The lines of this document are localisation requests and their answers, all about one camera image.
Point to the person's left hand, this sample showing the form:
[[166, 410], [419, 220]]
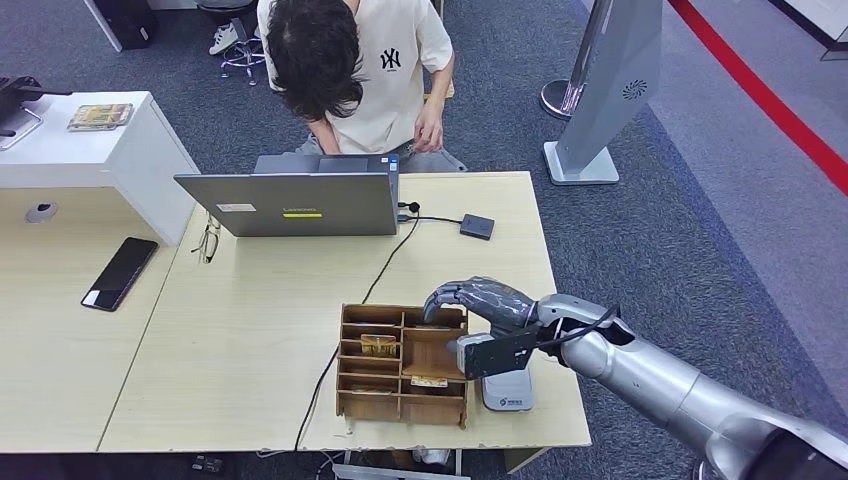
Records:
[[429, 126]]

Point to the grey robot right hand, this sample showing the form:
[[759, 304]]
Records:
[[497, 305]]

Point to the person's right forearm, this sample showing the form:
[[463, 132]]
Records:
[[324, 138]]

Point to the person's left forearm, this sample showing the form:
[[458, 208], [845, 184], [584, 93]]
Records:
[[440, 83]]

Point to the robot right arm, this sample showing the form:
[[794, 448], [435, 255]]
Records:
[[662, 391]]

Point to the person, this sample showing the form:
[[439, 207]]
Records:
[[391, 99]]

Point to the grey ID card reader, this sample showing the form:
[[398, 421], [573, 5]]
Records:
[[507, 396]]

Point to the flat gold room key card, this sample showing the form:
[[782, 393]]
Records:
[[427, 381]]

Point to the upright gold room key card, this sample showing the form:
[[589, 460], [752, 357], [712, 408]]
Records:
[[378, 346]]

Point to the wooden card organizer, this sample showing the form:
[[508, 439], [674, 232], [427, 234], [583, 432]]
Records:
[[368, 405]]

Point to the small black box device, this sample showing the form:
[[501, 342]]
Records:
[[477, 227]]

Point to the grey laptop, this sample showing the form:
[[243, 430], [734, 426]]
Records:
[[298, 205]]

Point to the white object under table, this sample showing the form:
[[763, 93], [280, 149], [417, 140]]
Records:
[[430, 456]]

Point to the grey kiosk stand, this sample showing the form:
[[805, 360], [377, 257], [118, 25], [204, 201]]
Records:
[[616, 79]]

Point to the grey bar under table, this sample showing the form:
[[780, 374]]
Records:
[[397, 474]]

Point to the white shoe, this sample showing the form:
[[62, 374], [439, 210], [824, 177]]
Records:
[[223, 38]]

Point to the white desk cabinet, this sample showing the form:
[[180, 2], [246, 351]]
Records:
[[132, 166]]

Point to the black box case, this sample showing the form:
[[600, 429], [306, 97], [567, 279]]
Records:
[[126, 23]]

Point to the stack of gold cards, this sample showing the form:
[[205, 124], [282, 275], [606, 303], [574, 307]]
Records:
[[99, 117]]

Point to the black power strip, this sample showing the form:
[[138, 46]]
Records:
[[206, 465]]

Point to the black smartphone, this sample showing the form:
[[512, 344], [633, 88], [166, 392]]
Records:
[[119, 275]]

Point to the white platform with dark edge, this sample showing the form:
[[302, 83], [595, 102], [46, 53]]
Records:
[[821, 16]]

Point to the silver device stand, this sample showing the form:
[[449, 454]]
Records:
[[16, 129]]

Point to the black desk device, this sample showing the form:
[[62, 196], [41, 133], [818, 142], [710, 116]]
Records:
[[16, 93]]

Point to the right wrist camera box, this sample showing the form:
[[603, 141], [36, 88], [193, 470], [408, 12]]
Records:
[[497, 354]]

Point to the chrome stanchion post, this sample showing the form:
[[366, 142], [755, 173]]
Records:
[[553, 99]]

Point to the black frame eyeglasses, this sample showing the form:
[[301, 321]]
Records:
[[209, 245]]

